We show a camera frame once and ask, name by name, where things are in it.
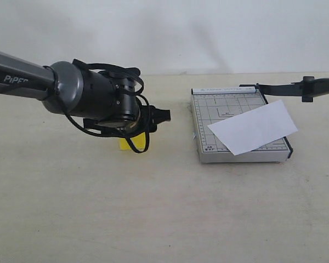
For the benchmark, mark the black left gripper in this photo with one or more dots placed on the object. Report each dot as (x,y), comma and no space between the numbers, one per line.
(146,120)

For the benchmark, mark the yellow cube block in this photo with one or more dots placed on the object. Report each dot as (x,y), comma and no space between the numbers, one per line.
(140,142)

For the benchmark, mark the white paper sheet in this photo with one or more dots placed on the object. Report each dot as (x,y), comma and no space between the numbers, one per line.
(255,128)

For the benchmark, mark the black cutter blade arm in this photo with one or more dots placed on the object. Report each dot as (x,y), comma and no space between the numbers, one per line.
(308,88)

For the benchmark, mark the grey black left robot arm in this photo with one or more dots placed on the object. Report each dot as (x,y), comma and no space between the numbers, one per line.
(99,99)

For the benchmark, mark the grey paper cutter base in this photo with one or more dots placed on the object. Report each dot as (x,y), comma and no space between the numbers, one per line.
(210,105)

